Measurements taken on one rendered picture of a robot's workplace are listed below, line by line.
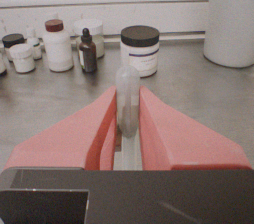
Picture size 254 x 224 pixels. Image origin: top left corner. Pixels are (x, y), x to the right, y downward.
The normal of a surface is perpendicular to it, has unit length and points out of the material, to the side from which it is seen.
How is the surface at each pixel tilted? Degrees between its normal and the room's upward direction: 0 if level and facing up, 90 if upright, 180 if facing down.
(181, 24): 90
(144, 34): 0
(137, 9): 90
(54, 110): 0
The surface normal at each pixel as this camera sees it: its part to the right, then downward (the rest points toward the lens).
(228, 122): 0.00, -0.81
